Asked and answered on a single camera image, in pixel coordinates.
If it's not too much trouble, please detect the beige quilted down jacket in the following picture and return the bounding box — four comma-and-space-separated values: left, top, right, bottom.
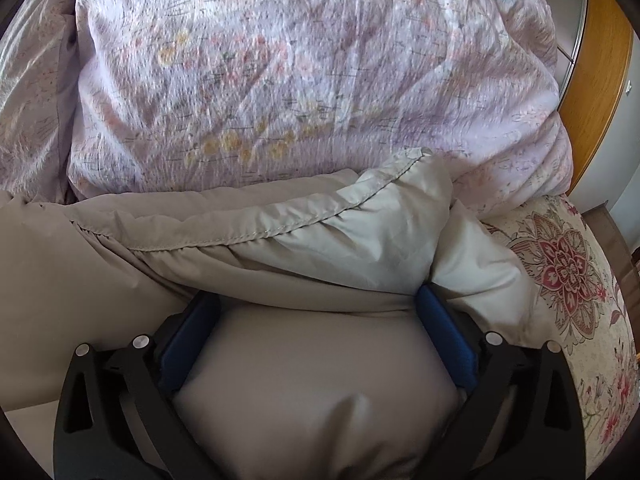
1, 148, 534, 479

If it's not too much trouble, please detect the floral bedspread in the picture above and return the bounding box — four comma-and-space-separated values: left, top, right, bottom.
484, 195, 639, 474

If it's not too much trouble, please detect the large lilac folded duvet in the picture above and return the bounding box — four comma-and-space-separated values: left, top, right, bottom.
1, 0, 80, 203

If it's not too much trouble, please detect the orange wooden wardrobe frame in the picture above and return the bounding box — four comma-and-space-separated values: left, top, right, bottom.
547, 0, 634, 190

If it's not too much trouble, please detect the lilac pillow on right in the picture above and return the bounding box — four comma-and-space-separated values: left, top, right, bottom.
67, 0, 573, 217

